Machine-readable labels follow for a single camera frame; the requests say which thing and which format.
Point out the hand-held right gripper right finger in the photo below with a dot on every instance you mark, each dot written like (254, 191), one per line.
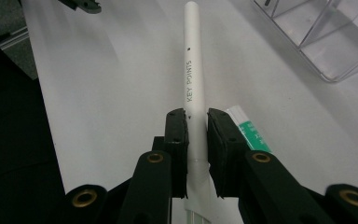
(227, 155)

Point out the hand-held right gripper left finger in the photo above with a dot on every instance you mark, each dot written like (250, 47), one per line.
(177, 149)

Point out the white marker pen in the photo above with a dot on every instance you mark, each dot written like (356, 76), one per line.
(194, 77)

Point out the clear acrylic organizer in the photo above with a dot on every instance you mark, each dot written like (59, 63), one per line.
(326, 34)

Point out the green and white glue stick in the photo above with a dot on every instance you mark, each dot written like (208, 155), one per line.
(250, 130)

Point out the dark grey bracket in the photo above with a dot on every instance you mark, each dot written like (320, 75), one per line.
(84, 5)

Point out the aluminium frame rail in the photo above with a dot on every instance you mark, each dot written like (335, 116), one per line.
(14, 39)

